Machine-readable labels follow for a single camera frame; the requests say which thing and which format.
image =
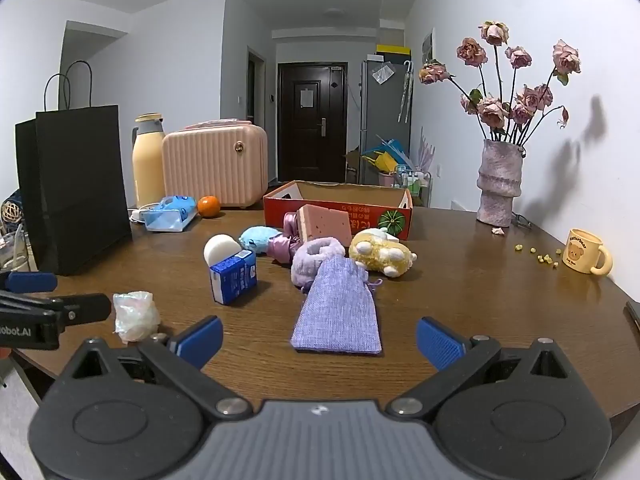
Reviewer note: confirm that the pink textured vase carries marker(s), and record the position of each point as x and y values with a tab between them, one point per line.
497	185

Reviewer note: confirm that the plastic wad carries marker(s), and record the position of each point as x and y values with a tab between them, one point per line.
135	317

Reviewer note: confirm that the pink ribbed suitcase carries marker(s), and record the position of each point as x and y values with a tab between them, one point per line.
215	165

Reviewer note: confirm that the yellow bear mug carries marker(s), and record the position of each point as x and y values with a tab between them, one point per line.
580	252

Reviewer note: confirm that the white wall panel box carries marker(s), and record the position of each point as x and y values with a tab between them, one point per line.
428	45

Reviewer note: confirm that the paper notice on door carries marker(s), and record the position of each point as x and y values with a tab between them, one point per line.
307	98

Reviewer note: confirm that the clear plastic bag on refrigerator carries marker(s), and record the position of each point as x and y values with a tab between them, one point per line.
382	74

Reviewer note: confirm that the dried pink rose bouquet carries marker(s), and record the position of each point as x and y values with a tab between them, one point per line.
492	110

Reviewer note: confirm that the grey refrigerator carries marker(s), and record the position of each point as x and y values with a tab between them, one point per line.
380	120

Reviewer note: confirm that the yellow plush toy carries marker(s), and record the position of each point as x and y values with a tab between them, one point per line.
375	252

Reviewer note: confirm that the dark entrance door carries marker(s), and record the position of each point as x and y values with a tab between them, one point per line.
310	135

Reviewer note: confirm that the blue tissue pack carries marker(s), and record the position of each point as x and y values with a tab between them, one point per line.
172	212

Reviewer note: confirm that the pink bucket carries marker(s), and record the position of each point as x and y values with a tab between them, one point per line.
386	178

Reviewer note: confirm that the orange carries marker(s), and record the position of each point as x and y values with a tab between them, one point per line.
208	206

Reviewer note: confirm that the purple fluffy scrunchie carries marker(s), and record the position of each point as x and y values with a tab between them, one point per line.
305	262

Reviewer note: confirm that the open cardboard box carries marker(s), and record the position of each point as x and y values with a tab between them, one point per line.
354	162

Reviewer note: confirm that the clear folded umbrella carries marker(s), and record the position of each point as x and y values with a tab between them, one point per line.
406	90

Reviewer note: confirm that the yellow and black box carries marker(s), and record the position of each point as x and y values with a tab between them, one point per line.
392	52

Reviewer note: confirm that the woven rattan ball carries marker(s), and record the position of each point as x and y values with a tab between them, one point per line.
10	211

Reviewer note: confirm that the white charger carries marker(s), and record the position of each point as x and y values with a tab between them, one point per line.
136	216

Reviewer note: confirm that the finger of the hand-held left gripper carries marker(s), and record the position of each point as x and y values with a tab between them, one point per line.
80	308
30	281

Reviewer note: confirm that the blue and yellow bags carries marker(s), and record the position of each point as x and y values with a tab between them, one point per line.
387	157

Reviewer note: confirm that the metal trolley with bottles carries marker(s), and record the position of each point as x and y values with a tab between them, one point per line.
412	182

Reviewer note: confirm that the red cardboard box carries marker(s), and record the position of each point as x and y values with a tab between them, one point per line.
277	212

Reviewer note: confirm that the blue plush toy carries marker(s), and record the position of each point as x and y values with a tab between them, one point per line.
257	237

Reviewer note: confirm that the pink sponge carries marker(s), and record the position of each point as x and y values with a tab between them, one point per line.
325	222

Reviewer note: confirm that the purple feather decoration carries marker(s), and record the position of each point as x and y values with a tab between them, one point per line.
426	152

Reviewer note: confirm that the black eyeglasses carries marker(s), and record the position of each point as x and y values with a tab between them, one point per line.
522	221

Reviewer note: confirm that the yellow thermos jug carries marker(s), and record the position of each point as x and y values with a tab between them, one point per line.
147	170

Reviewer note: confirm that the white round puff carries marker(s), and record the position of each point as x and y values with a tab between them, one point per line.
220	249

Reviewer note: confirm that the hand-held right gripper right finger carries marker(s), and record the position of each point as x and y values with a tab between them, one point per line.
440	342

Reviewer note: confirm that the black paper bag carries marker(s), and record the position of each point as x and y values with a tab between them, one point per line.
75	185

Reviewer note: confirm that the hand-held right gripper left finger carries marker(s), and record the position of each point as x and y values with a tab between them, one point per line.
202	340

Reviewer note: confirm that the blue handkerchief tissue box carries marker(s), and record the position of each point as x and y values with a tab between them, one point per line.
235	277

